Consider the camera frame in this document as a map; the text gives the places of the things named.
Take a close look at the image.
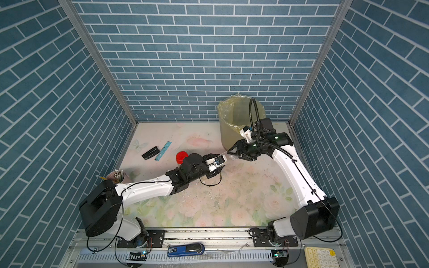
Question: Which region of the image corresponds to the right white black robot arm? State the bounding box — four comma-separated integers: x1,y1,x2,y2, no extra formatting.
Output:
228,118,340,243

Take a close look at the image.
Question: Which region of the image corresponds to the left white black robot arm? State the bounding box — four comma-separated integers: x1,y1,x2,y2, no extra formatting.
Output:
79,153,227,248

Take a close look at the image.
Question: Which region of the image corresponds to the red lidded rice jar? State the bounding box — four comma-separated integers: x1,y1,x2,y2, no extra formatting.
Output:
175,151,189,165

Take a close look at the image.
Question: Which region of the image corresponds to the teal ruler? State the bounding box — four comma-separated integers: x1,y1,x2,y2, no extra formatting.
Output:
155,141,172,161

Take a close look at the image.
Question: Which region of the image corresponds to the beige bin with yellow bag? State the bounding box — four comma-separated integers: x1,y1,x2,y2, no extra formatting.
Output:
217,94,251,150

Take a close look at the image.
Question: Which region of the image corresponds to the black stapler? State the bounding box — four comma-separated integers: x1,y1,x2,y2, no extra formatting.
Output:
142,146,160,160

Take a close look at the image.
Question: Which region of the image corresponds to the pink pen holder cup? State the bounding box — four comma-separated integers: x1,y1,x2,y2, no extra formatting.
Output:
96,169,131,184

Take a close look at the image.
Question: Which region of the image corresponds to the blue black handheld device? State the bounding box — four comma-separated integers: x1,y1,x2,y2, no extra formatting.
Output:
167,243,205,258

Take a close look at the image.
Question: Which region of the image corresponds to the yellow egg tray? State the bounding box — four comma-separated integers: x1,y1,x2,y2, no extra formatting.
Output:
305,247,340,268

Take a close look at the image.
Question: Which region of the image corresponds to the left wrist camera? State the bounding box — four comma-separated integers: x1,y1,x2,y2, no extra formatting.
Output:
206,157,226,172

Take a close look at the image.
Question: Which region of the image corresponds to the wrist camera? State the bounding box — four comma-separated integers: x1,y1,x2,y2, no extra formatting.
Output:
239,126,252,144
206,157,226,172

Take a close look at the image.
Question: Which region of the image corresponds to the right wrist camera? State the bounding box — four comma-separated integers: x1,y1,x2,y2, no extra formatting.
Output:
239,126,252,144

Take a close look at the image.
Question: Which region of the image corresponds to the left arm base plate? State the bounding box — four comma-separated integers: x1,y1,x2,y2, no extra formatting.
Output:
116,230,165,249

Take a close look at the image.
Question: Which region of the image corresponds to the aluminium mounting rail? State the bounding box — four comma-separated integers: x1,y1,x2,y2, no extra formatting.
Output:
70,227,346,250

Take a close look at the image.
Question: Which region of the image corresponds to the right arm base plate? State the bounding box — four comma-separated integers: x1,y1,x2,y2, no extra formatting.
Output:
248,226,298,248

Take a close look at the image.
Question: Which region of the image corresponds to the white slotted cable duct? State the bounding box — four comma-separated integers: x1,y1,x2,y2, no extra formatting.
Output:
78,250,274,264

